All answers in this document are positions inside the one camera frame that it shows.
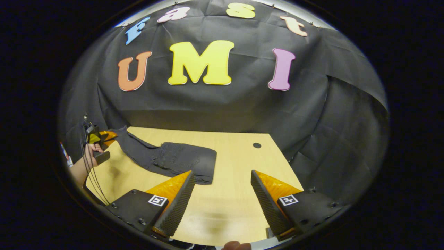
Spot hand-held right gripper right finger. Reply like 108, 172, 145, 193
250, 169, 349, 241

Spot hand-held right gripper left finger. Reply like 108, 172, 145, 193
105, 170, 196, 240

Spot dark grey jeans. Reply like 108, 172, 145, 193
110, 126, 217, 185

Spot white and red object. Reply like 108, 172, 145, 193
60, 142, 74, 168

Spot black backdrop cloth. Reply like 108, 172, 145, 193
57, 0, 390, 205

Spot thin black cables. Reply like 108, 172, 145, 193
79, 115, 111, 206

